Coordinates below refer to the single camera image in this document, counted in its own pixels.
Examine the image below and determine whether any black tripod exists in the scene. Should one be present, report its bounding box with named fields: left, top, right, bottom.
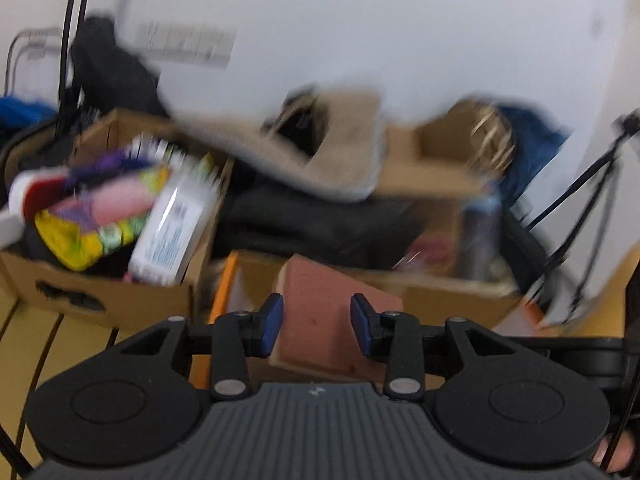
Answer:
left=527, top=110, right=639, bottom=326

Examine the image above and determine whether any orange red cardboard box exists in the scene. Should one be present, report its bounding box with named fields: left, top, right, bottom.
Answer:
left=209, top=252, right=549, bottom=382

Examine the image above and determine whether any large open cardboard box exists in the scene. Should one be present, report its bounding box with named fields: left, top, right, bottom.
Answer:
left=375, top=112, right=503, bottom=276

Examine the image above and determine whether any beige towel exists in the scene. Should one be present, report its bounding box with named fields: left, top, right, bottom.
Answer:
left=175, top=88, right=386, bottom=203

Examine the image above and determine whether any wicker rattan ball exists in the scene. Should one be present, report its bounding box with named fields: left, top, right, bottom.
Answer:
left=449, top=100, right=516, bottom=176

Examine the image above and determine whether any cardboard box with clutter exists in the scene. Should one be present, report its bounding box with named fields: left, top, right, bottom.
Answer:
left=1, top=110, right=233, bottom=330

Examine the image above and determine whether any black bag on trolley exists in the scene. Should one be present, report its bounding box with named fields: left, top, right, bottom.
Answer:
left=70, top=15, right=169, bottom=118

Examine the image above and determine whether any dark blue cloth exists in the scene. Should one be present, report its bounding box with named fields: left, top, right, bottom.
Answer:
left=497, top=103, right=570, bottom=208

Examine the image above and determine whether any white wall socket strip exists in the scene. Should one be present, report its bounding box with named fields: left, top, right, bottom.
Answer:
left=134, top=22, right=236, bottom=68

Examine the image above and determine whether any blue lid water bottle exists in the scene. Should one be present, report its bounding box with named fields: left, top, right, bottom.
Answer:
left=456, top=192, right=501, bottom=282

